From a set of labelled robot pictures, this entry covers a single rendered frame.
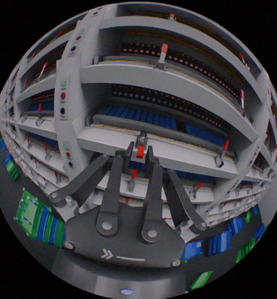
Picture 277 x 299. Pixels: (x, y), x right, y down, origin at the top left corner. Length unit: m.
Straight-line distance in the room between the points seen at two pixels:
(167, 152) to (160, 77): 0.18
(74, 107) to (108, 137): 0.12
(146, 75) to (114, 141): 0.17
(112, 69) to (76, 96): 0.11
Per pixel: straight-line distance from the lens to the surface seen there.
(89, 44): 0.30
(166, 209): 0.61
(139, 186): 0.40
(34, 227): 0.75
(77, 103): 0.28
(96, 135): 0.29
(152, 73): 0.22
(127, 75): 0.22
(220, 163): 0.36
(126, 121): 0.29
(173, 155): 0.27
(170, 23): 0.31
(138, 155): 0.19
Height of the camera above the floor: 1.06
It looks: 33 degrees down
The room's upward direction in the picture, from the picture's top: 14 degrees clockwise
